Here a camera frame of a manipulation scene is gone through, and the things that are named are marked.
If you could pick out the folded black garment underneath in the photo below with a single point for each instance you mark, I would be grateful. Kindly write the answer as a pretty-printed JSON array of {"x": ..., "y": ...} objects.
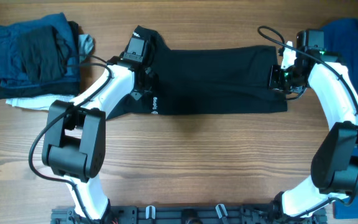
[{"x": 69, "y": 84}]

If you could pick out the folded white garment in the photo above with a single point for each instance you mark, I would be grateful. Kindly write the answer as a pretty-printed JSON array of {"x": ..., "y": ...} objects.
[{"x": 43, "y": 102}]

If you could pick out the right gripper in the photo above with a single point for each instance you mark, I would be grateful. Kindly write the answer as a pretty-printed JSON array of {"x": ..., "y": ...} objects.
[{"x": 273, "y": 83}]

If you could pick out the black polo shirt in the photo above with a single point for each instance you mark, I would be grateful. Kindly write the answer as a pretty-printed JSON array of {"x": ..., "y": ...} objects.
[{"x": 225, "y": 81}]

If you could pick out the folded black garment on top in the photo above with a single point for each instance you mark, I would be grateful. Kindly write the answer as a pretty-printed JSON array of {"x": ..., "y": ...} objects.
[{"x": 44, "y": 54}]

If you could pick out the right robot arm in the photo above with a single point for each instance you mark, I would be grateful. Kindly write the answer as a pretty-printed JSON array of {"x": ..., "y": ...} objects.
[{"x": 334, "y": 168}]

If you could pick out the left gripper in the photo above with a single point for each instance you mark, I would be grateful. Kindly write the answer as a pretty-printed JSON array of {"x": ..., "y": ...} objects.
[{"x": 140, "y": 93}]

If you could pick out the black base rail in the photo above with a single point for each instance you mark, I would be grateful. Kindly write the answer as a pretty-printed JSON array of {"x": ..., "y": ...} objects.
[{"x": 244, "y": 214}]

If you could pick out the folded blue garment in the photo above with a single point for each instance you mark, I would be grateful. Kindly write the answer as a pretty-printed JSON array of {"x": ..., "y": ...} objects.
[{"x": 12, "y": 73}]

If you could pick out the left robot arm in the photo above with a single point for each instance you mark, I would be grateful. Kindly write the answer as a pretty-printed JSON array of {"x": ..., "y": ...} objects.
[{"x": 75, "y": 135}]

